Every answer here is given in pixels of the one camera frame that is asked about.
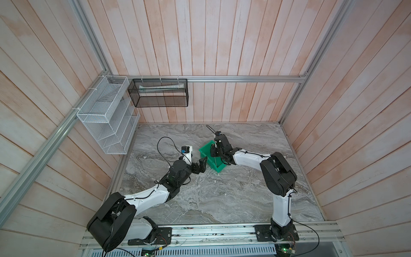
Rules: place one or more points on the aluminium corner post right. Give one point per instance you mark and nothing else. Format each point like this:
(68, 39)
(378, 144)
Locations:
(341, 14)

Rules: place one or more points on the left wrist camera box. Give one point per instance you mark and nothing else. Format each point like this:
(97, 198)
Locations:
(187, 154)

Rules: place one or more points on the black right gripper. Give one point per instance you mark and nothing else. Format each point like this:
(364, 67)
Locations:
(213, 148)

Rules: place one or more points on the white wire mesh shelf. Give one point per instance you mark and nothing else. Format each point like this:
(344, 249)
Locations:
(109, 116)

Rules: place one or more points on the aluminium corner post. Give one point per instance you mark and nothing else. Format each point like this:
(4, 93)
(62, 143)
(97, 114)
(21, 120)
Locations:
(90, 35)
(341, 14)

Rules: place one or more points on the aluminium left wall rail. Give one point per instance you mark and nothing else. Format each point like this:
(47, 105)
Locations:
(24, 181)

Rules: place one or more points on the black wire mesh basket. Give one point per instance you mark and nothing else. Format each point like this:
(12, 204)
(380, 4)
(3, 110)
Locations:
(151, 93)

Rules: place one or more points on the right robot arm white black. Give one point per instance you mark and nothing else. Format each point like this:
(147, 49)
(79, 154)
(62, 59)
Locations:
(279, 178)

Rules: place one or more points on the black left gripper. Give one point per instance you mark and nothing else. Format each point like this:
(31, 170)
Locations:
(203, 166)

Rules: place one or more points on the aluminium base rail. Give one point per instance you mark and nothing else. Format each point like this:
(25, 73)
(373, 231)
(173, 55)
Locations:
(309, 239)

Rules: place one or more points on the aluminium corner post left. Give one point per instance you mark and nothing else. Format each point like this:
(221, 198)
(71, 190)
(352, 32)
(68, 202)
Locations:
(90, 35)

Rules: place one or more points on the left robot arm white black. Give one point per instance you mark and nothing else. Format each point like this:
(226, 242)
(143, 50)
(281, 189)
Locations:
(113, 222)

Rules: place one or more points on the green plastic bin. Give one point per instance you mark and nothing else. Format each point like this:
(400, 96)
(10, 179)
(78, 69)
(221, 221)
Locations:
(215, 163)

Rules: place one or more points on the aluminium horizontal back rail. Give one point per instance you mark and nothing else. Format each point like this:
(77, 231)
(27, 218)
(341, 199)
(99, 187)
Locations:
(218, 79)

